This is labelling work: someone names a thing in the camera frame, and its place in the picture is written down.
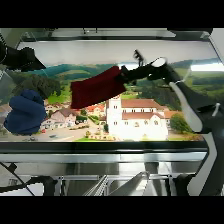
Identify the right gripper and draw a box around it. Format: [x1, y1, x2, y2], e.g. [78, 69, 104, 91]
[118, 64, 150, 83]

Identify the red garment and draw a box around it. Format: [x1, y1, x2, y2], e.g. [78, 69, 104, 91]
[69, 65, 128, 110]

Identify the blue garment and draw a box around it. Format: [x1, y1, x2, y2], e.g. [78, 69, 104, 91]
[3, 88, 48, 136]

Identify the black cable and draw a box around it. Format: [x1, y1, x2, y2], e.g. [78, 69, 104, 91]
[0, 161, 36, 197]

